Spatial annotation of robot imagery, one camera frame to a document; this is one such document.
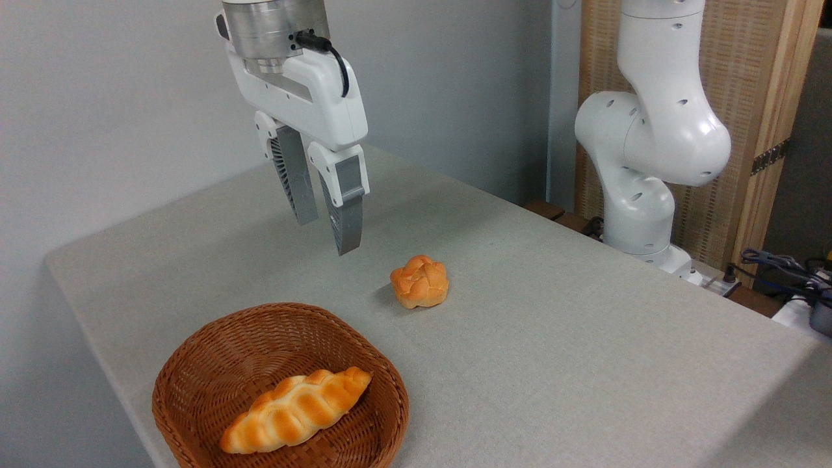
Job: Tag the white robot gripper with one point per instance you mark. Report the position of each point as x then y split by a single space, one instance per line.
305 97

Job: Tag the long braided bread loaf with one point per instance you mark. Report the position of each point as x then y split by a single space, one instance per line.
296 409

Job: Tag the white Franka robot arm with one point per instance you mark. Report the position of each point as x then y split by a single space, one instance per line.
656 143

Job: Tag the black plug at robot base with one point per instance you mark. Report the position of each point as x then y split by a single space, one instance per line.
729 276

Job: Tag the round knotted bread roll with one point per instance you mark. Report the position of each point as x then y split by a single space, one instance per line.
420 282

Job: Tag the brown wicker basket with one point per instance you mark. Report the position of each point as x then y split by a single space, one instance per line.
221 364

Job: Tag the woven wood-framed folding screen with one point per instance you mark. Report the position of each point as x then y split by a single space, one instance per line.
741 84

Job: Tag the metal screen hinge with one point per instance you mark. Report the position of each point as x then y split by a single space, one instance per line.
770 157

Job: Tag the white cloth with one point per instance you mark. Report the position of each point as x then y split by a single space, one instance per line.
792 315

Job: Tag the grey box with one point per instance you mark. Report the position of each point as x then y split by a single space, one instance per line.
822 318

